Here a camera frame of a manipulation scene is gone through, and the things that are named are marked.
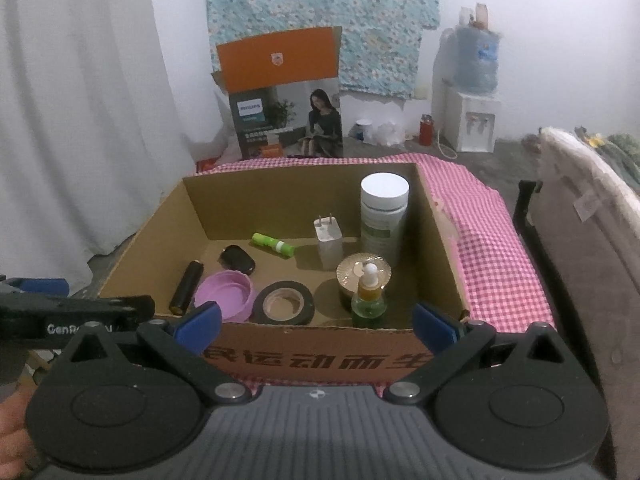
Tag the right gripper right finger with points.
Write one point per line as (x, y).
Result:
(455, 347)

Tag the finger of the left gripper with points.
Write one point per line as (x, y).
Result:
(45, 286)

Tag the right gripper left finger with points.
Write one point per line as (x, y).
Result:
(180, 347)

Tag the black cylinder tube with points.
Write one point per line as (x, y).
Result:
(186, 288)

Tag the purple plastic lid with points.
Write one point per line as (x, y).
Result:
(233, 291)

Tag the green dropper bottle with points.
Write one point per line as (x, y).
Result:
(368, 302)

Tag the black oval case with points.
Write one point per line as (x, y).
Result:
(235, 258)

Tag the black electrical tape roll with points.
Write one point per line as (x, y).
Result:
(284, 303)

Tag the gold lidded jar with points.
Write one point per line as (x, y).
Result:
(350, 270)

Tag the green glue stick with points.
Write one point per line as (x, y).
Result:
(274, 244)

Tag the white pill bottle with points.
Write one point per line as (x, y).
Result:
(383, 211)

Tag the white power adapter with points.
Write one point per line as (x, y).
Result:
(330, 241)

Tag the person's hand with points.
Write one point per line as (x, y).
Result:
(16, 448)

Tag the red checkered tablecloth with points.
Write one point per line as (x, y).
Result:
(500, 283)

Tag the brown cardboard box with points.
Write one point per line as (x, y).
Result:
(206, 213)

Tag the white curtain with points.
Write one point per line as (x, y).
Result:
(105, 106)

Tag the red snack bag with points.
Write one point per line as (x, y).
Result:
(205, 165)

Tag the red thermos bottle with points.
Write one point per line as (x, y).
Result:
(426, 131)

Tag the white plastic bag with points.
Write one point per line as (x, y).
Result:
(387, 134)

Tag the white water dispenser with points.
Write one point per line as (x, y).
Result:
(470, 120)

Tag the grey green blanket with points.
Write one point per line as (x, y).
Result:
(619, 150)

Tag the orange philips product box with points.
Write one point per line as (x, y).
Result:
(284, 93)

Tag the blue water jug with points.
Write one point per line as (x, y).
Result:
(471, 59)

